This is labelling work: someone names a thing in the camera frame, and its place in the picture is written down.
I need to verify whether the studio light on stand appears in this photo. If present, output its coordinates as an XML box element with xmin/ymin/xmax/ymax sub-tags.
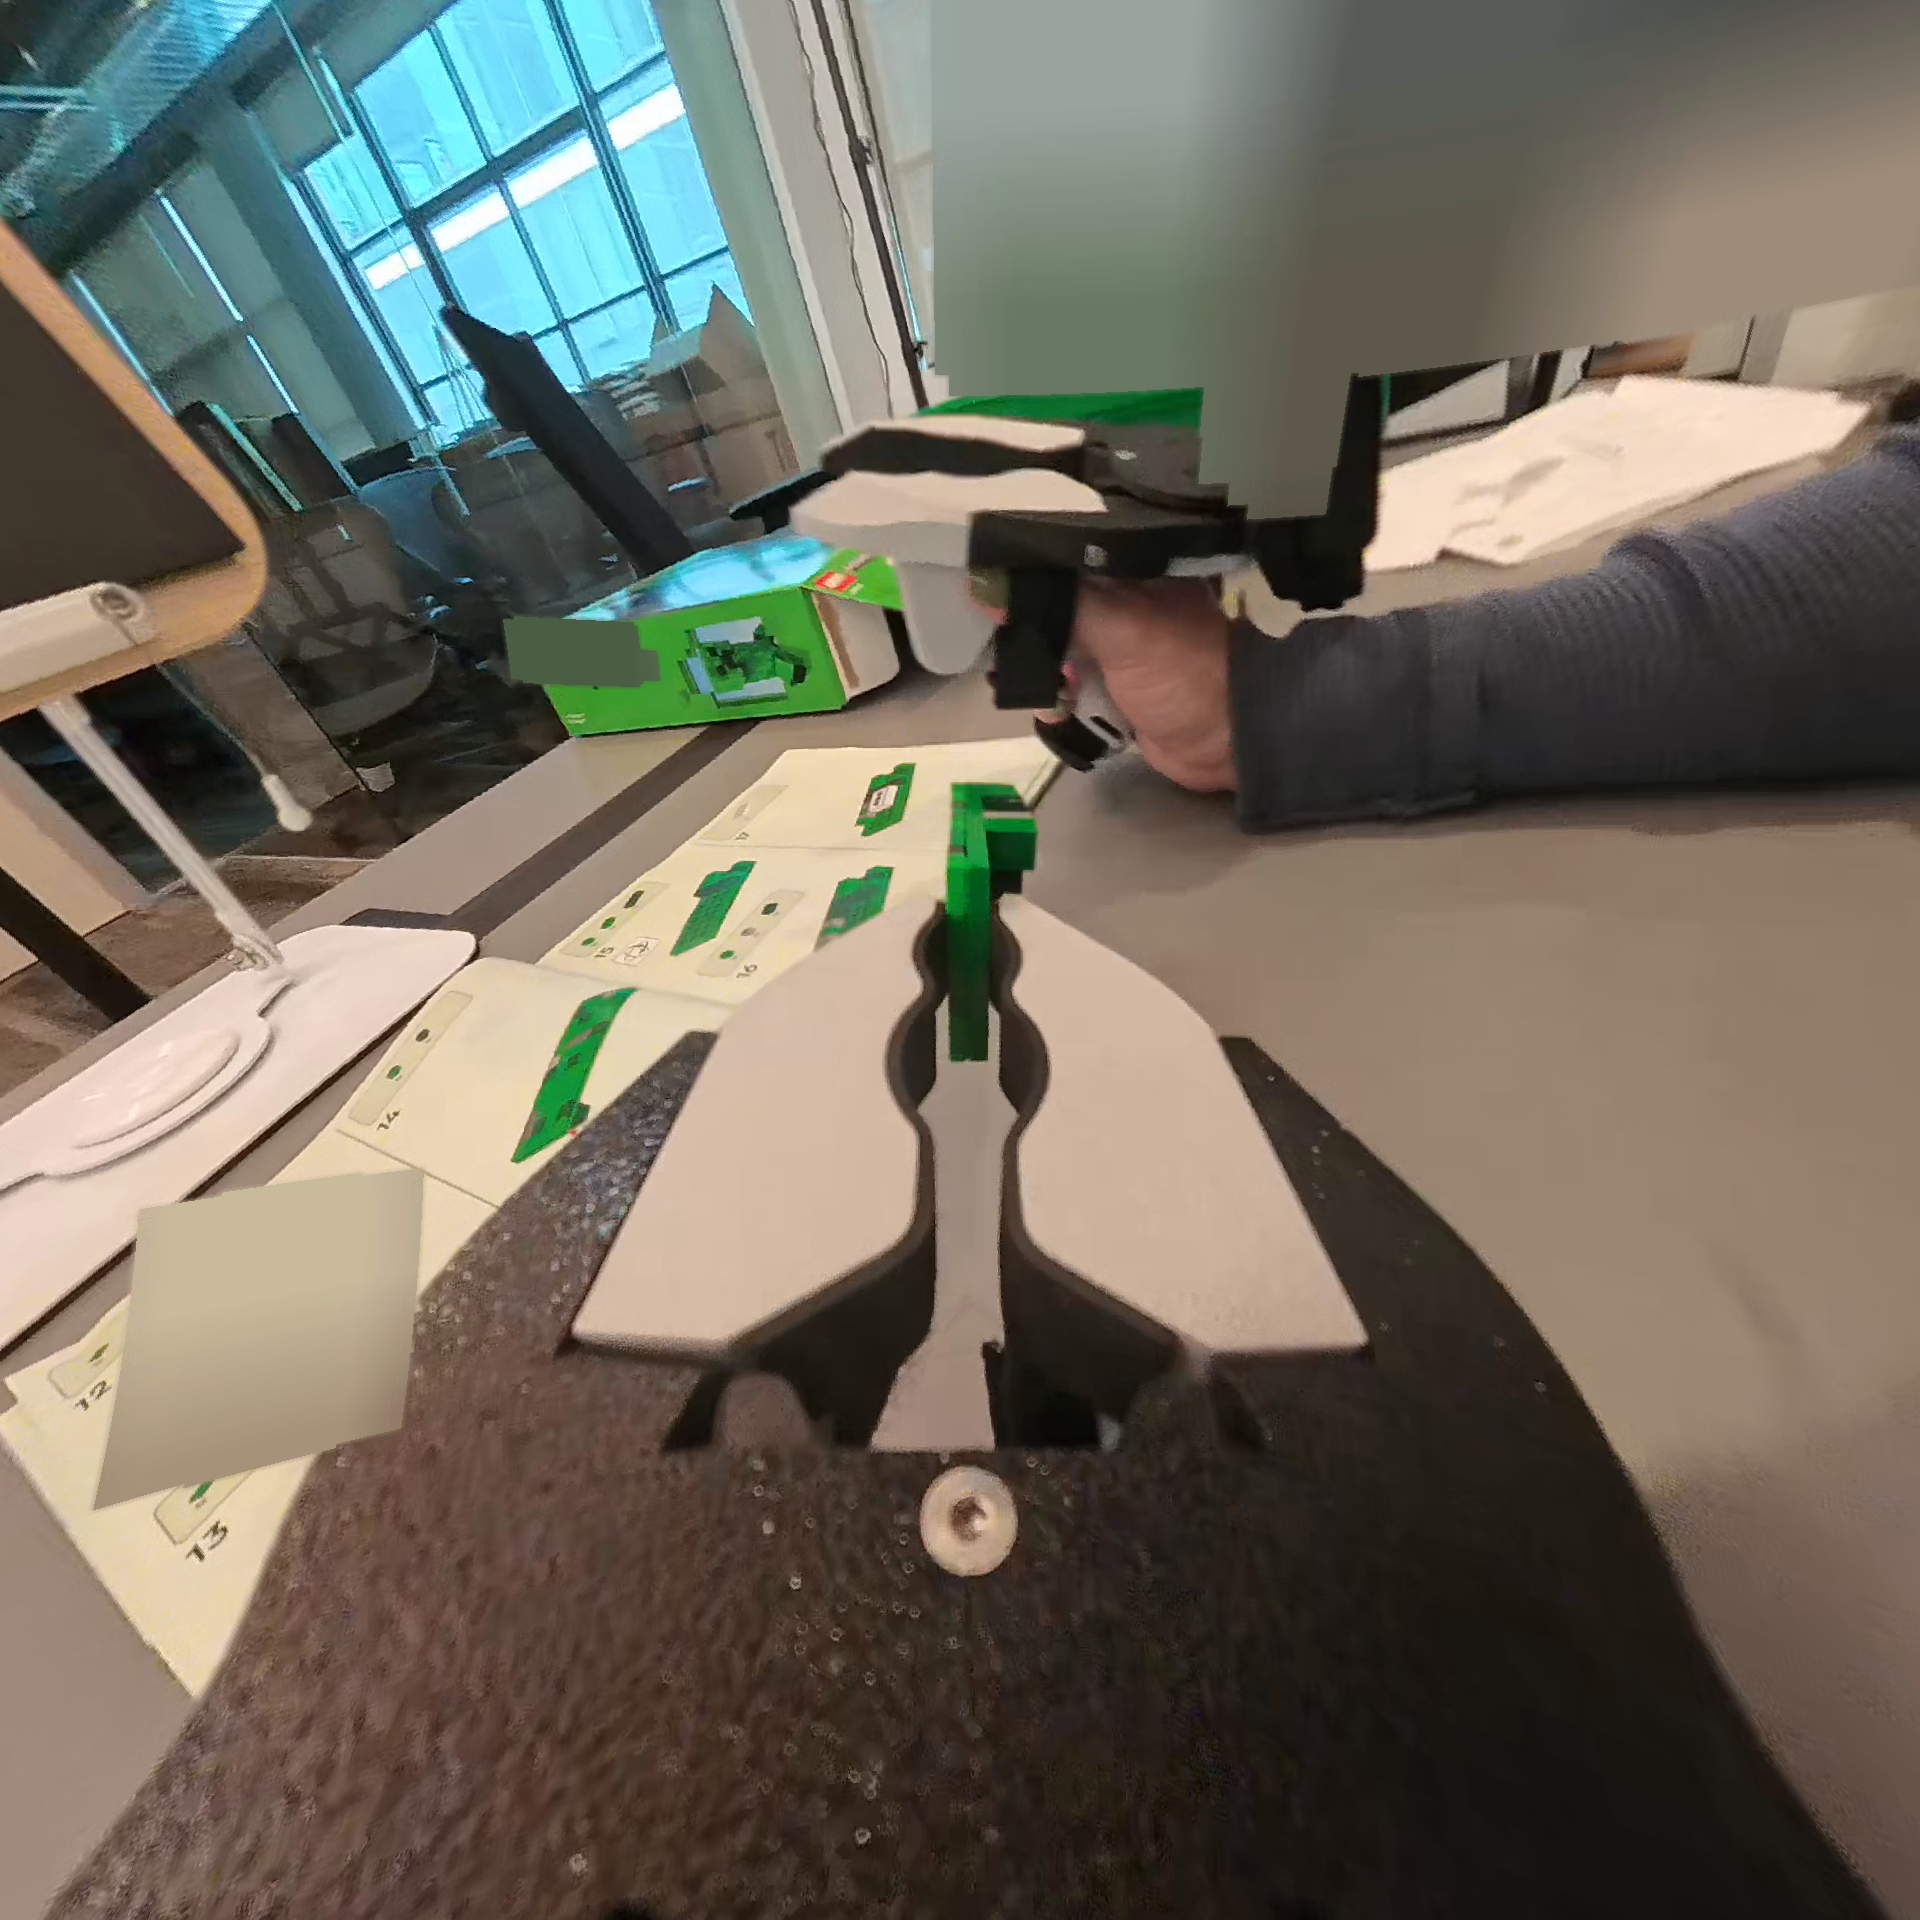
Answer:
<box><xmin>806</xmin><ymin>0</ymin><xmax>933</xmax><ymax>417</ymax></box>

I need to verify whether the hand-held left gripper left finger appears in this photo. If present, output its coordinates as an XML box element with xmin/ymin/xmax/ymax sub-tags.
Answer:
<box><xmin>571</xmin><ymin>900</ymin><xmax>947</xmax><ymax>1451</ymax></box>

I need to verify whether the white crumpled paper bag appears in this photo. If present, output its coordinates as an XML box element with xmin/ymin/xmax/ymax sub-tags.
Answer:
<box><xmin>1435</xmin><ymin>376</ymin><xmax>1881</xmax><ymax>567</ymax></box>
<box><xmin>1363</xmin><ymin>452</ymin><xmax>1532</xmax><ymax>576</ymax></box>

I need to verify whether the black high-back chair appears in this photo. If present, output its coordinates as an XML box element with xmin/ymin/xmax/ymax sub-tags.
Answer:
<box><xmin>439</xmin><ymin>303</ymin><xmax>696</xmax><ymax>582</ymax></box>

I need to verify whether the grey desk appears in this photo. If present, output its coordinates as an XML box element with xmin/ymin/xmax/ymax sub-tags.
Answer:
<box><xmin>0</xmin><ymin>383</ymin><xmax>1920</xmax><ymax>1920</ymax></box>

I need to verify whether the person's right hand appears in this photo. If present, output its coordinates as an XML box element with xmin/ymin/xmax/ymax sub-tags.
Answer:
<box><xmin>1057</xmin><ymin>577</ymin><xmax>1249</xmax><ymax>796</ymax></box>

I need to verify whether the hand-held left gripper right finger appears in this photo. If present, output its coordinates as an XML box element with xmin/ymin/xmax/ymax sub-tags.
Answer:
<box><xmin>988</xmin><ymin>894</ymin><xmax>1371</xmax><ymax>1451</ymax></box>

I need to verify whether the brick instruction booklet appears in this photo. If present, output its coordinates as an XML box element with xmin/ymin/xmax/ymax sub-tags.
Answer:
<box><xmin>0</xmin><ymin>738</ymin><xmax>1061</xmax><ymax>1701</ymax></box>

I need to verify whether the person's right forearm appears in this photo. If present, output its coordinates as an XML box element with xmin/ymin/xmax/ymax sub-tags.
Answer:
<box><xmin>1227</xmin><ymin>423</ymin><xmax>1920</xmax><ymax>836</ymax></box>

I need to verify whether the green brick assembly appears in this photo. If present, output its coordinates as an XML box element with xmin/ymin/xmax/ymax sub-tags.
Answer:
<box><xmin>943</xmin><ymin>776</ymin><xmax>1043</xmax><ymax>1068</ymax></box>

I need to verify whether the white desk lamp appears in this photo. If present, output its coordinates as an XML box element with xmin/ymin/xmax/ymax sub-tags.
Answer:
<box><xmin>0</xmin><ymin>217</ymin><xmax>479</xmax><ymax>1338</ymax></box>

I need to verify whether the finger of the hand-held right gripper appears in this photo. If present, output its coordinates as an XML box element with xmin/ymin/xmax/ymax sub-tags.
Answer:
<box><xmin>819</xmin><ymin>416</ymin><xmax>1091</xmax><ymax>477</ymax></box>
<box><xmin>786</xmin><ymin>464</ymin><xmax>1113</xmax><ymax>572</ymax></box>

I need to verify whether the green plastic crate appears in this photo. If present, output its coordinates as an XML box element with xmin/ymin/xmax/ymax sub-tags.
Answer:
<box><xmin>913</xmin><ymin>386</ymin><xmax>1205</xmax><ymax>427</ymax></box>

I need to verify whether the green toy box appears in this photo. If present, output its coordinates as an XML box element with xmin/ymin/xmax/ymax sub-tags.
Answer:
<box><xmin>505</xmin><ymin>534</ymin><xmax>904</xmax><ymax>741</ymax></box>

